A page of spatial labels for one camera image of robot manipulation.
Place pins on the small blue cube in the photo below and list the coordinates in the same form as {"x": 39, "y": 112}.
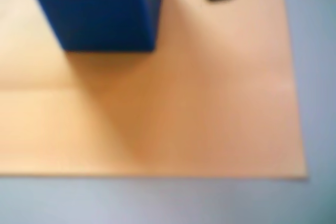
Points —
{"x": 99, "y": 14}

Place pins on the orange paper square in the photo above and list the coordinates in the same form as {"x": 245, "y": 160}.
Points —
{"x": 183, "y": 116}

